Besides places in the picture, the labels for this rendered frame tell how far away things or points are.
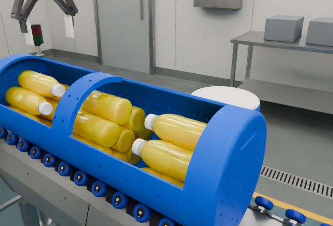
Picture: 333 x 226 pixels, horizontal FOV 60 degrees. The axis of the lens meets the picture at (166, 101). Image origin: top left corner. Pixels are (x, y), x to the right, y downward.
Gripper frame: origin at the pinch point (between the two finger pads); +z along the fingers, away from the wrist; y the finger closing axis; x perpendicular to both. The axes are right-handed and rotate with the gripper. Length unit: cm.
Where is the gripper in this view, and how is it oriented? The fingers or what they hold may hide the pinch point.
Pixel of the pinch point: (50, 37)
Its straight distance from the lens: 94.5
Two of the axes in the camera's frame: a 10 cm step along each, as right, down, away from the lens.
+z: 0.0, 9.2, 3.8
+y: 5.9, -3.1, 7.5
